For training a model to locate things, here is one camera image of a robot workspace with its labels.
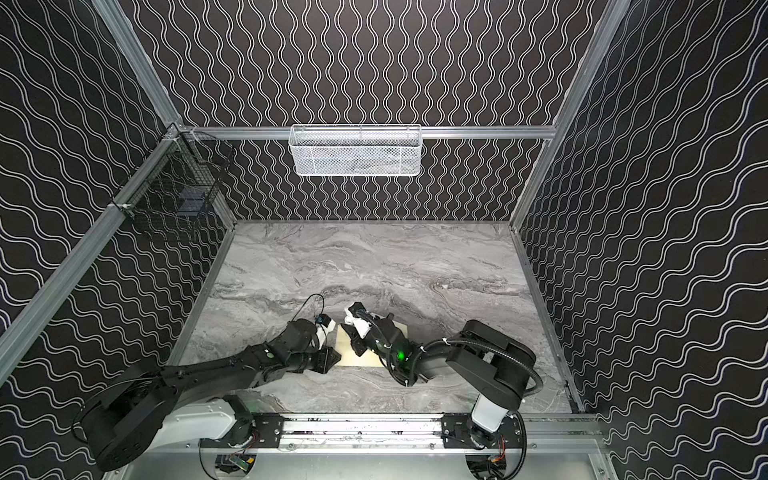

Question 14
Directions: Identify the cream yellow envelope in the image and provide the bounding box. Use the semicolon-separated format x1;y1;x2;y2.
335;322;408;368

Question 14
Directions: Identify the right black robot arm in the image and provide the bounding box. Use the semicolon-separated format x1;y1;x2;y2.
341;308;544;450

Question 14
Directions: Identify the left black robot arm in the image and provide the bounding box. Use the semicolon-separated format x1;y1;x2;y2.
71;314;340;471

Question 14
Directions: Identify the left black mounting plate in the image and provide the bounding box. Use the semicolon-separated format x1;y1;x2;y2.
201;413;284;450

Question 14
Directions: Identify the black mounting plate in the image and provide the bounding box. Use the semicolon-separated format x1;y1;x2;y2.
440;414;525;450
201;413;284;450

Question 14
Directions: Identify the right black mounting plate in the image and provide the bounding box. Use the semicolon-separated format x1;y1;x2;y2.
440;414;525;450

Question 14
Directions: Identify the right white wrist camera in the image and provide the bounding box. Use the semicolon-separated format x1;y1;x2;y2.
344;302;372;339

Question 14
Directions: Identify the left thin black cable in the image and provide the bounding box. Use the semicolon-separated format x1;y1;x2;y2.
292;293;326;328

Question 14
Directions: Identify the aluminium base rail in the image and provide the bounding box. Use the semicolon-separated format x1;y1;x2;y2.
148;410;602;455

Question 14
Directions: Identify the right black corrugated cable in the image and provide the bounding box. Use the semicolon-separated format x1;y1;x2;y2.
359;308;545;397

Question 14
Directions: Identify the white wire mesh basket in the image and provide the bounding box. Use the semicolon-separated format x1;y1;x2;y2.
288;124;424;177

